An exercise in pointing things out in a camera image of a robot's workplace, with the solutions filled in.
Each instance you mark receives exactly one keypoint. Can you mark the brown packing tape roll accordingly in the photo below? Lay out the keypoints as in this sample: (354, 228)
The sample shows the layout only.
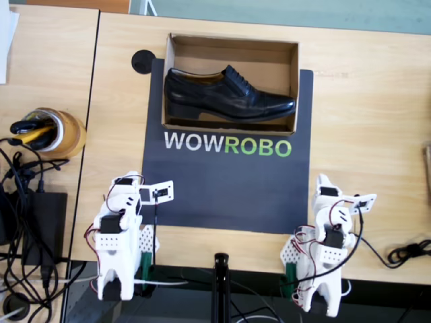
(72, 133)

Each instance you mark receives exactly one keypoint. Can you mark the black round floor object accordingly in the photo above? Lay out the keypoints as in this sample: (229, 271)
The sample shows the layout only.
(15, 304)

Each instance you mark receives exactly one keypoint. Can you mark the white paper stack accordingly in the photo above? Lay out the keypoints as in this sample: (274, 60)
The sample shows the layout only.
(5, 43)

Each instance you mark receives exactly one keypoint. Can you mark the black camera stand pole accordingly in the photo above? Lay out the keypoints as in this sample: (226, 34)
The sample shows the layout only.
(221, 286)

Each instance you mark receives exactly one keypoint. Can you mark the dark perforated metal panel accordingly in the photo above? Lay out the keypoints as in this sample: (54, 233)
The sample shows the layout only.
(81, 303)

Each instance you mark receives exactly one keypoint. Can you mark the dark WOWROBO mat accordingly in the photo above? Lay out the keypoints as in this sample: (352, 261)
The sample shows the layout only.
(235, 195)

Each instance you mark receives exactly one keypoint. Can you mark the black power adapter brick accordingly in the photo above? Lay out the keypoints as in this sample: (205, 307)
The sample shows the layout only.
(47, 228)

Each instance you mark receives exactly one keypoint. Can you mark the black leather dress shoe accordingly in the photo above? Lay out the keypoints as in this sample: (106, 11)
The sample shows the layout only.
(222, 97)

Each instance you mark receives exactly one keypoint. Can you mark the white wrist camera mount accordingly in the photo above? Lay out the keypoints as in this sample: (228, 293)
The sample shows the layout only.
(365, 203)
(163, 192)

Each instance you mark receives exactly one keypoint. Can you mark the white perforated base plate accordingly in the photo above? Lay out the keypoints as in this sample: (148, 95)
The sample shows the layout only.
(148, 240)
(291, 250)

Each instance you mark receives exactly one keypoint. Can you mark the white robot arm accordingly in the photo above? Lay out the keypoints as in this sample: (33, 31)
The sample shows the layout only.
(112, 249)
(328, 266)

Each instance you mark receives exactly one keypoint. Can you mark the open cardboard box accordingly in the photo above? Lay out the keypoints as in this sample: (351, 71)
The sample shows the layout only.
(235, 50)

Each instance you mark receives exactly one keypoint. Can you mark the green table clamp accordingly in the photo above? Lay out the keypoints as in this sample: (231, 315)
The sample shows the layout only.
(146, 269)
(291, 276)

